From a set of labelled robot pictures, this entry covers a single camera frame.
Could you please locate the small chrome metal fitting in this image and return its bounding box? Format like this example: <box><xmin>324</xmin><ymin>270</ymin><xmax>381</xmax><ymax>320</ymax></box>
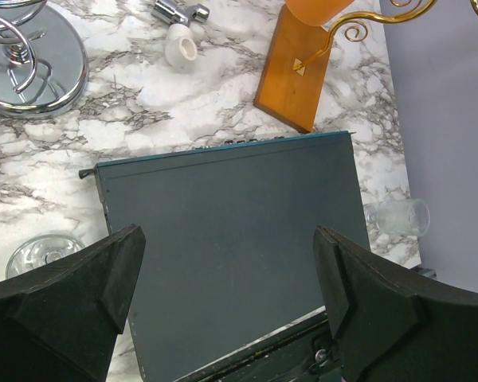
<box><xmin>153</xmin><ymin>0</ymin><xmax>210</xmax><ymax>26</ymax></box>

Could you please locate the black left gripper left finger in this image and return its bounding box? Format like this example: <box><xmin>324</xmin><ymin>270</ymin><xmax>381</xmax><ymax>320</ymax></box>
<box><xmin>0</xmin><ymin>224</ymin><xmax>146</xmax><ymax>381</ymax></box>

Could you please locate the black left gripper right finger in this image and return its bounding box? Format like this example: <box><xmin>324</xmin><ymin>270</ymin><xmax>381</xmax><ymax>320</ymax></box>
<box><xmin>314</xmin><ymin>227</ymin><xmax>478</xmax><ymax>381</ymax></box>

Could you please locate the dark grey flat box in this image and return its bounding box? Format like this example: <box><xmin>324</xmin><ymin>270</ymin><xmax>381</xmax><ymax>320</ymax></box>
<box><xmin>90</xmin><ymin>131</ymin><xmax>370</xmax><ymax>381</ymax></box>

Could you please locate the chrome wine glass rack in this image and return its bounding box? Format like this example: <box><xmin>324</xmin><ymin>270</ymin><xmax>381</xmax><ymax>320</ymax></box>
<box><xmin>0</xmin><ymin>0</ymin><xmax>89</xmax><ymax>119</ymax></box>

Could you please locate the clear ribbed wine glass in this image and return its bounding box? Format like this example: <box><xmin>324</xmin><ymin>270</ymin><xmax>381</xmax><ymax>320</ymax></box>
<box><xmin>6</xmin><ymin>232</ymin><xmax>85</xmax><ymax>279</ymax></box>

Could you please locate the orange plastic wine glass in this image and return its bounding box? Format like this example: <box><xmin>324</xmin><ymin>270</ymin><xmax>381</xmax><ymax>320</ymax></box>
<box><xmin>285</xmin><ymin>0</ymin><xmax>354</xmax><ymax>26</ymax></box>

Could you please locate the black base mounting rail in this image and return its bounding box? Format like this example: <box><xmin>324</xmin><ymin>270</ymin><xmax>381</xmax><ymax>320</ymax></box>
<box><xmin>180</xmin><ymin>307</ymin><xmax>342</xmax><ymax>382</ymax></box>

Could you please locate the aluminium extrusion rail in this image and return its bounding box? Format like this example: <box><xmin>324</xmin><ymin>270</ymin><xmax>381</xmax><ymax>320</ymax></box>
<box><xmin>412</xmin><ymin>267</ymin><xmax>437</xmax><ymax>279</ymax></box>

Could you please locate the gold wire wooden-base rack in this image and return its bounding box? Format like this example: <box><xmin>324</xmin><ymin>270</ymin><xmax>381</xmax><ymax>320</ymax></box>
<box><xmin>253</xmin><ymin>0</ymin><xmax>478</xmax><ymax>134</ymax></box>

